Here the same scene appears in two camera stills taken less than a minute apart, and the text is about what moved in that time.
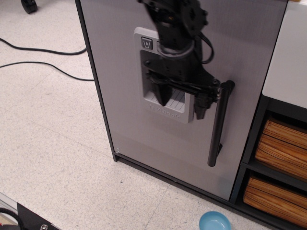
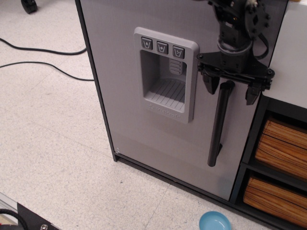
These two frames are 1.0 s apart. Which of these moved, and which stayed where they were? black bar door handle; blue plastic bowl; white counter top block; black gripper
Moved: black gripper
Stayed: blue plastic bowl; white counter top block; black bar door handle
